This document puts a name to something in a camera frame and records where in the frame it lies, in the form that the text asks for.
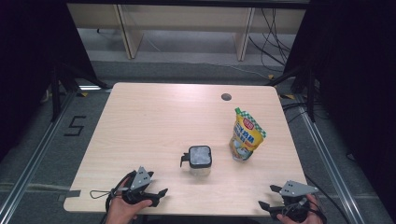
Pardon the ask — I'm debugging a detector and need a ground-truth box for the thin grey lanyard loop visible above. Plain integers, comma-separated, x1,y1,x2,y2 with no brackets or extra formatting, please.
89,189,123,201

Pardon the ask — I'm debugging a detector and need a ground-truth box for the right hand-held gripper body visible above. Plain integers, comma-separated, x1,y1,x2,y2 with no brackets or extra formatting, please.
272,179,319,223

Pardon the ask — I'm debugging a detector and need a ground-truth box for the grey tape strip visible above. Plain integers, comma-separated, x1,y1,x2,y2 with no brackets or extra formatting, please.
57,189,82,202

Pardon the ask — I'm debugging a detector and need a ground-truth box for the person's left hand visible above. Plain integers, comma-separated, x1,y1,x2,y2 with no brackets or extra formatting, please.
106,186,154,224

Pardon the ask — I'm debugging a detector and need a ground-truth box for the person's right hand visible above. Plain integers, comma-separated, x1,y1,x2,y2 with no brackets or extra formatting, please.
276,193,324,224

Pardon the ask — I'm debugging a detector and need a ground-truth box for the black strap of gripper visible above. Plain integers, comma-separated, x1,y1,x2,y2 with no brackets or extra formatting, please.
303,199,329,224
105,170,138,224

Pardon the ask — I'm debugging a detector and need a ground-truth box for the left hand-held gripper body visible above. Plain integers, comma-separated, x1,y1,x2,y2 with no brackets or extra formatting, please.
122,165,162,208

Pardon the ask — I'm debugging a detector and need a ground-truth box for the black strap of right gripper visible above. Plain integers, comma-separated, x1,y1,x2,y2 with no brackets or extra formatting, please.
303,199,329,224

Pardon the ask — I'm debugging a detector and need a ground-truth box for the aluminium floor rail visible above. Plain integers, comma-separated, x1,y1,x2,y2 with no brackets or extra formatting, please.
295,95,368,224
0,91,78,219

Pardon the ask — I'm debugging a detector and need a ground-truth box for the yellow seasoning bag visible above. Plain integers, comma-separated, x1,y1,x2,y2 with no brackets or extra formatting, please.
229,106,268,162

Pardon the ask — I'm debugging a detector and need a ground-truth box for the light wooden shelf unit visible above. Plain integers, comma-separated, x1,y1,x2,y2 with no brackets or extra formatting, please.
66,3,308,62

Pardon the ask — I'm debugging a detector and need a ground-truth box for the black floor cable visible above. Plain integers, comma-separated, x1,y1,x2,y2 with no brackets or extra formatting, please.
304,175,351,224

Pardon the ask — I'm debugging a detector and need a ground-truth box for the clear container with black lid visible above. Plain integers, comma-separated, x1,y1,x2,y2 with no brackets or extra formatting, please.
179,145,213,175

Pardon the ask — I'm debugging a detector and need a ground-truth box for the black strap of left gripper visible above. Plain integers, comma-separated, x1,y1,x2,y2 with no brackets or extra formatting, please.
105,170,138,224

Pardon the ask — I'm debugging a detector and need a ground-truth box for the black curtain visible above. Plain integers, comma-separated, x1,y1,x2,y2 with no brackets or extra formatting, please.
0,0,98,157
283,0,396,216

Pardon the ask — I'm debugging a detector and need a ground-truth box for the bundle of black hanging cables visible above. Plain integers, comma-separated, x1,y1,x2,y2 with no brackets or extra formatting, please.
247,7,297,73

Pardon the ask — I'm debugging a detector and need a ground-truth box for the black metal stand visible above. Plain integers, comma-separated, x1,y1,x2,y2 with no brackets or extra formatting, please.
265,64,318,123
49,61,110,123

